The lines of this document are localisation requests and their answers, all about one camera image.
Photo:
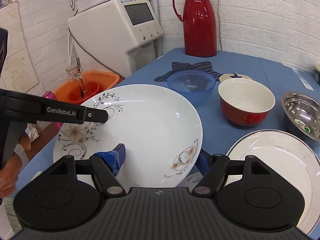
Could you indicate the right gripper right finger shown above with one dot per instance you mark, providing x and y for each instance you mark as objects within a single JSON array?
[{"x": 213, "y": 168}]

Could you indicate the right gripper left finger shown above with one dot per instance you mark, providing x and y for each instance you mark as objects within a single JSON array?
[{"x": 106, "y": 166}]

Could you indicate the red ceramic bowl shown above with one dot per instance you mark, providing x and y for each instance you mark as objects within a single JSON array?
[{"x": 245, "y": 102}]

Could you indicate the white countertop appliance with screen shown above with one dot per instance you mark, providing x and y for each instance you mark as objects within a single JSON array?
[{"x": 120, "y": 36}]

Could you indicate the white floral plate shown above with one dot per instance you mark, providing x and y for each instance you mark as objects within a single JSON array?
[{"x": 160, "y": 129}]

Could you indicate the round white rimmed plate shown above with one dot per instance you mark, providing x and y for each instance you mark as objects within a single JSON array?
[{"x": 290, "y": 157}]

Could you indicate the glass cup with straw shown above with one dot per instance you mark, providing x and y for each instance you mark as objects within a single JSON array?
[{"x": 79, "y": 84}]

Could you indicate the stainless steel bowl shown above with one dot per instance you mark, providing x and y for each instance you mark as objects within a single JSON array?
[{"x": 301, "y": 115}]

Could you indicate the green gold patterned bowl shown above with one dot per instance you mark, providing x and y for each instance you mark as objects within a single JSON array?
[{"x": 317, "y": 74}]

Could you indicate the blue printed tablecloth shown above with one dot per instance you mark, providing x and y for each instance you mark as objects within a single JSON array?
[{"x": 218, "y": 133}]

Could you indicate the red thermos jug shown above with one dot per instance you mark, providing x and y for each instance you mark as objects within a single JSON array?
[{"x": 199, "y": 28}]

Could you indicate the orange plastic basin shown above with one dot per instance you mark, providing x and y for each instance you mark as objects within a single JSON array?
[{"x": 99, "y": 81}]

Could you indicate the blue translucent plastic bowl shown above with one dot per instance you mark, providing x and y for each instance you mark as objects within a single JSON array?
[{"x": 196, "y": 86}]

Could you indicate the person's left hand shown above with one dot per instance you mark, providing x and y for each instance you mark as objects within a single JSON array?
[{"x": 9, "y": 175}]

